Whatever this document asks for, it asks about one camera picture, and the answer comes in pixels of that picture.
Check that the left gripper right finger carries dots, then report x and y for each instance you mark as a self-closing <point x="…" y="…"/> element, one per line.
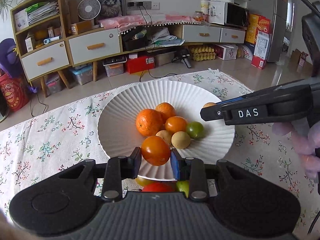
<point x="240" y="201"/>

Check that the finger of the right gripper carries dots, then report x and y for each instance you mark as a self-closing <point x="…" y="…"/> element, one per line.
<point x="240" y="98"/>
<point x="211" y="113"/>

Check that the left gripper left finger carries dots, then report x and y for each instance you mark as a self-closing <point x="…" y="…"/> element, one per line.
<point x="70" y="199"/>

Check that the brown longan front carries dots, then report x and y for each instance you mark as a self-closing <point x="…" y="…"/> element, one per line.
<point x="209" y="104"/>

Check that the brown longan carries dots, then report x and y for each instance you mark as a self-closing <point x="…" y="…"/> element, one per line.
<point x="165" y="135"/>
<point x="209" y="104"/>
<point x="180" y="140"/>

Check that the round green tomato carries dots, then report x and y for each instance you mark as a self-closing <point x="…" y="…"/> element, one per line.
<point x="195" y="130"/>

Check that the orange cherry tomato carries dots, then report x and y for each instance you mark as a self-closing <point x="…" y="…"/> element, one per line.
<point x="175" y="124"/>

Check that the oblong green tomato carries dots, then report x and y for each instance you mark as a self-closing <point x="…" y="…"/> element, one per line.
<point x="183" y="186"/>

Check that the red tomato without stem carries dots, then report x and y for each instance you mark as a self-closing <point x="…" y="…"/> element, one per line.
<point x="158" y="187"/>

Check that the right hand pink glove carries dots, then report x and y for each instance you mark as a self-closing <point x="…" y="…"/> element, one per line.
<point x="304" y="146"/>

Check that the small orange mandarin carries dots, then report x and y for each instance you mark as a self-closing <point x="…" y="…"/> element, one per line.
<point x="166" y="110"/>

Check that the yellow egg cartons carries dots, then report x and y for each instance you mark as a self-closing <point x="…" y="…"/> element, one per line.
<point x="202" y="53"/>

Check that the large orange mandarin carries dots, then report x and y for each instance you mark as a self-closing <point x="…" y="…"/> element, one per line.
<point x="149" y="122"/>

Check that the white microwave oven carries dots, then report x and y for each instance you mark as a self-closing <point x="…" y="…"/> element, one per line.
<point x="225" y="13"/>

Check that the yellow green tomato under plate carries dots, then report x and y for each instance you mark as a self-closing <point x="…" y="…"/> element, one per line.
<point x="143" y="182"/>

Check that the red box under cabinet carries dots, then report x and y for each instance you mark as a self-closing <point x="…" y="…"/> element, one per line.
<point x="140" y="64"/>

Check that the white ribbed plate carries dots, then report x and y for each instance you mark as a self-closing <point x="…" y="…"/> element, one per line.
<point x="118" y="135"/>

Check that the pink patterned cloth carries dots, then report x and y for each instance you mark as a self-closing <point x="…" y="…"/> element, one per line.
<point x="126" y="23"/>

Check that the clear storage bin blue lid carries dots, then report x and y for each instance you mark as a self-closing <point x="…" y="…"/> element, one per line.
<point x="82" y="74"/>

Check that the purple plush toy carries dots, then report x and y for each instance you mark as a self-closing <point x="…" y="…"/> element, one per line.
<point x="10" y="61"/>

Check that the wooden cabinet with drawers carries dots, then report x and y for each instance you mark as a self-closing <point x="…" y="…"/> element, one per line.
<point x="93" y="45"/>

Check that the small white desk fan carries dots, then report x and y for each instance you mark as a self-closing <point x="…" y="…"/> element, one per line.
<point x="89" y="10"/>

